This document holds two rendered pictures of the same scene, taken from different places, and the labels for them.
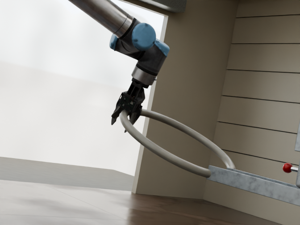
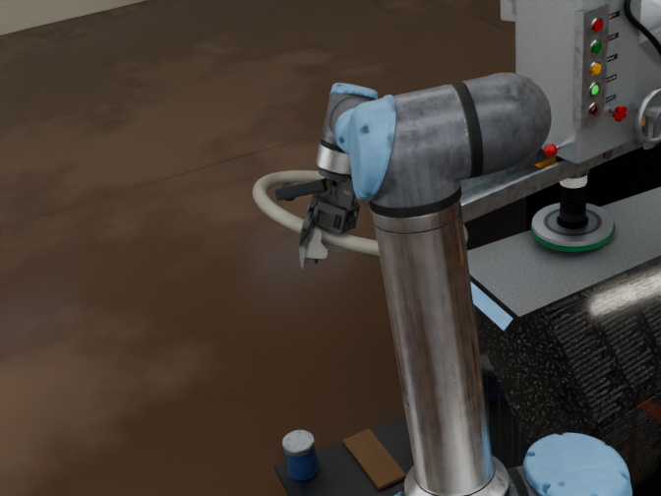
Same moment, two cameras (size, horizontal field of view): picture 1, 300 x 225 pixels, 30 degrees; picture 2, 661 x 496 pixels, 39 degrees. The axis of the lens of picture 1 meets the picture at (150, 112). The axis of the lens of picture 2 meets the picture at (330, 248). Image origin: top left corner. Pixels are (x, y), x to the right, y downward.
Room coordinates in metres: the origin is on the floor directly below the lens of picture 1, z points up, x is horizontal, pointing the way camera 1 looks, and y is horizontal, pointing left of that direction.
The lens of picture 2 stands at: (1.63, 1.63, 2.21)
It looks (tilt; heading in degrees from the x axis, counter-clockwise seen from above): 32 degrees down; 288
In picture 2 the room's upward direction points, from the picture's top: 8 degrees counter-clockwise
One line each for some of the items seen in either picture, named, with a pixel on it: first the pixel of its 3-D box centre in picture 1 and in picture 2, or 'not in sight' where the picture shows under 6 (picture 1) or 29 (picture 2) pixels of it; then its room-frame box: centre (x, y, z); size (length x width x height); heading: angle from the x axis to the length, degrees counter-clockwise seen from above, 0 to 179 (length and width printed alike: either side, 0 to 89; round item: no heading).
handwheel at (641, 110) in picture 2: not in sight; (645, 111); (1.52, -0.62, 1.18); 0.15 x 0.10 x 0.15; 47
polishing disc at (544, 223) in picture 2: not in sight; (572, 222); (1.69, -0.61, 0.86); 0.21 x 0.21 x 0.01
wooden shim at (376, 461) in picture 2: not in sight; (374, 458); (2.29, -0.49, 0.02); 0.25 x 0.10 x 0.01; 131
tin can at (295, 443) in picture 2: not in sight; (300, 455); (2.51, -0.41, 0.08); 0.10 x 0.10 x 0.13
